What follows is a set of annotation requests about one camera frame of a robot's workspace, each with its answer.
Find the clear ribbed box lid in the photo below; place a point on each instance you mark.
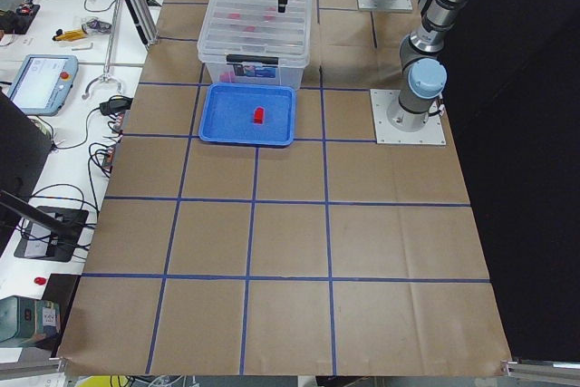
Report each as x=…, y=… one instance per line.
x=258, y=6

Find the clear plastic storage box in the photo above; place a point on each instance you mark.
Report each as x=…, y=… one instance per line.
x=256, y=60

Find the blue plastic tray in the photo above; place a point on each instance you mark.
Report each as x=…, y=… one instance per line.
x=227, y=115

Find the reacher grabber tool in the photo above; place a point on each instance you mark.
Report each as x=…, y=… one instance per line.
x=106, y=76

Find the black power adapter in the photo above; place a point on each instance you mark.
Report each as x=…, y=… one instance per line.
x=116, y=104

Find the teach pendant tablet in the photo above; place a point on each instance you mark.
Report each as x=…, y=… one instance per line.
x=42, y=83

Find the black monitor stand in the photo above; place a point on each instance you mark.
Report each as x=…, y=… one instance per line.
x=47, y=233

